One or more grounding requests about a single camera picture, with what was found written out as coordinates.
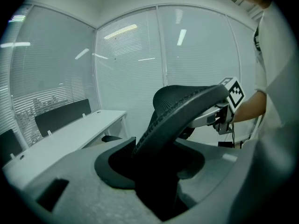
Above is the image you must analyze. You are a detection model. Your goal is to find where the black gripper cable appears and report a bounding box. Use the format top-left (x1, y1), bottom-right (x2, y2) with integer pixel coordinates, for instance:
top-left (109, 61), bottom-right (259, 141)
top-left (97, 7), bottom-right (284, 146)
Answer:
top-left (230, 122), bottom-right (236, 147)

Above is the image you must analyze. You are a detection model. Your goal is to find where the person's right forearm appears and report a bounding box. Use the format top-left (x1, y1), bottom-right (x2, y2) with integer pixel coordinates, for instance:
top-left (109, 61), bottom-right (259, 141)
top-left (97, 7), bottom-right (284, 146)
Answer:
top-left (232, 90), bottom-right (267, 124)

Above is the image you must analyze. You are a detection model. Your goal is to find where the black mesh office chair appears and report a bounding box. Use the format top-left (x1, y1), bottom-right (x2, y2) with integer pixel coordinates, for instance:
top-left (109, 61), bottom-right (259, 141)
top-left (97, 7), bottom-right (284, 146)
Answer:
top-left (101, 84), bottom-right (231, 221)

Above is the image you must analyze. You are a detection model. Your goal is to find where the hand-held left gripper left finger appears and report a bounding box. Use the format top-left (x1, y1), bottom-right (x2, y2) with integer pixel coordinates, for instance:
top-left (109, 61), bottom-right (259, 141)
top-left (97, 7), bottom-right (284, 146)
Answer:
top-left (2, 136), bottom-right (164, 224)

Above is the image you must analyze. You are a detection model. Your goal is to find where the person's white t-shirt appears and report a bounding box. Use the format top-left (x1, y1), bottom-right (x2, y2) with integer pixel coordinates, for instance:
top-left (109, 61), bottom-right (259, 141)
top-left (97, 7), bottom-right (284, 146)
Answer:
top-left (242, 1), bottom-right (299, 224)

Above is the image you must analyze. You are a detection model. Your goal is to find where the black desk divider panel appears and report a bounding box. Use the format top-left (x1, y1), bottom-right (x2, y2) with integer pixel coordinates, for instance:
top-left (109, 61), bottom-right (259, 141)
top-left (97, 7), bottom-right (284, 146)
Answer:
top-left (34, 98), bottom-right (92, 138)
top-left (0, 128), bottom-right (23, 166)

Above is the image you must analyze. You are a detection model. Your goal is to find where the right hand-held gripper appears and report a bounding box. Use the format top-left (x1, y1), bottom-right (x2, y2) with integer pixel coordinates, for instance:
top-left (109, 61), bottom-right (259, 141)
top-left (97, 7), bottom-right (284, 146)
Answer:
top-left (186, 77), bottom-right (246, 135)

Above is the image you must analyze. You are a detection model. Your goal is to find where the white table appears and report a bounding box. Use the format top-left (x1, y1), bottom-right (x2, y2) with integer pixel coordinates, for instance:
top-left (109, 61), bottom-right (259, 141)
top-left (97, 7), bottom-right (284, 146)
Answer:
top-left (2, 110), bottom-right (128, 191)

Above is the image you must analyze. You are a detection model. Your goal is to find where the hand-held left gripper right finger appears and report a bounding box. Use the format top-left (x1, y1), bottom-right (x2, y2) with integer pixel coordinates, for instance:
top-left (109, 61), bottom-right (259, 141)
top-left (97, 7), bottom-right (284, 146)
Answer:
top-left (174, 139), bottom-right (245, 209)

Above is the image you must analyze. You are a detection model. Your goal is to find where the white window blind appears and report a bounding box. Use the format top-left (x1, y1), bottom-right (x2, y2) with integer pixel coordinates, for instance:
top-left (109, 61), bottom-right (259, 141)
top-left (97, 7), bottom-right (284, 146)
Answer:
top-left (95, 7), bottom-right (164, 140)
top-left (10, 5), bottom-right (97, 147)
top-left (228, 16), bottom-right (259, 95)
top-left (157, 5), bottom-right (242, 90)

